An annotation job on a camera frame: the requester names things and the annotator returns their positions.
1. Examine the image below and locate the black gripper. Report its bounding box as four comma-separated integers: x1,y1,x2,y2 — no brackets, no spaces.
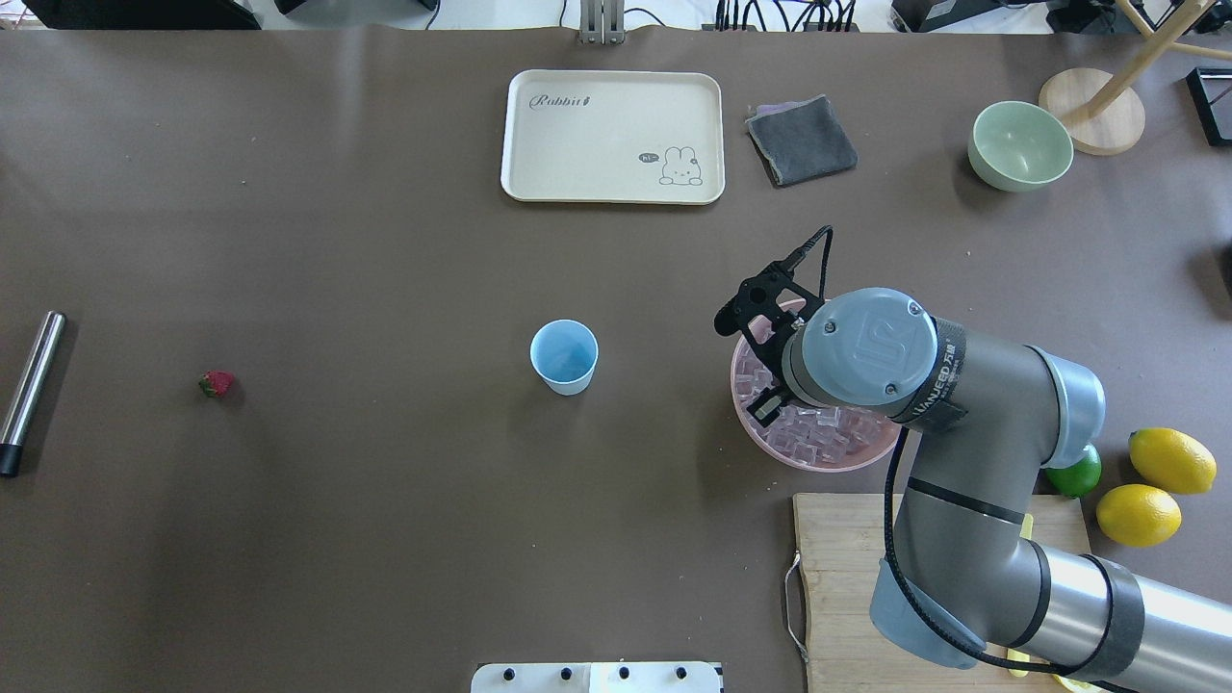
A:
713,260,825,428

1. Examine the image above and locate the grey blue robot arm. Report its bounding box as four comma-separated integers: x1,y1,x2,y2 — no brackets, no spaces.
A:
715,255,1231,692

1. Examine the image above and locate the pile of clear ice cubes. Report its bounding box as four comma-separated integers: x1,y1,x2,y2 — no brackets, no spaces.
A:
737,313,891,461

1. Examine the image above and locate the light blue cup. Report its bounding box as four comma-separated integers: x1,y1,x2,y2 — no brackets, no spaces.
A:
529,319,600,398

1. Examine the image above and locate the wooden cup stand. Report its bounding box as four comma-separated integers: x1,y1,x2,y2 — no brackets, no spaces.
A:
1039,1,1230,155

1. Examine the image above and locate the pink bowl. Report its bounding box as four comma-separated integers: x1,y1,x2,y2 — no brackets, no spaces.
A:
731,297,906,474

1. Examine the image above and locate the grey folded cloth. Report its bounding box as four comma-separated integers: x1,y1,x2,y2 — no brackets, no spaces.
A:
745,92,859,187

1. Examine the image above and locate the cream rabbit tray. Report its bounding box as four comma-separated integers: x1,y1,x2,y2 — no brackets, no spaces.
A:
500,69,726,206

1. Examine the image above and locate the yellow plastic knife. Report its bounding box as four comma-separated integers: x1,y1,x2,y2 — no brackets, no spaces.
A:
1007,515,1036,679

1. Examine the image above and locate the pale green bowl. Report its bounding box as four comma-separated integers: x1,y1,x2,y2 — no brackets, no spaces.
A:
967,101,1074,194

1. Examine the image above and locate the green lime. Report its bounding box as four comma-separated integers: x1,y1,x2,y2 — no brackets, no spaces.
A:
1044,444,1103,499

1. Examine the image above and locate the whole lemon far left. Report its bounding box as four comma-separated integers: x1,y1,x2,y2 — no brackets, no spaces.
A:
1095,485,1183,547

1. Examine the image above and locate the whole lemon near board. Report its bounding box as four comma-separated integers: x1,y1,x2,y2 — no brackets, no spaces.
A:
1129,428,1218,494

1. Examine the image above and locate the upper lemon slice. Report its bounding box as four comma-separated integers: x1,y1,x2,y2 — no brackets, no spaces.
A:
1052,675,1106,693

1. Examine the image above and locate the red strawberry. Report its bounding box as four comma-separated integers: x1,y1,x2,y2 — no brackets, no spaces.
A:
198,370,235,398

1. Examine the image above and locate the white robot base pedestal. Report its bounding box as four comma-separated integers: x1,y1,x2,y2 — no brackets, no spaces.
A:
469,658,724,692

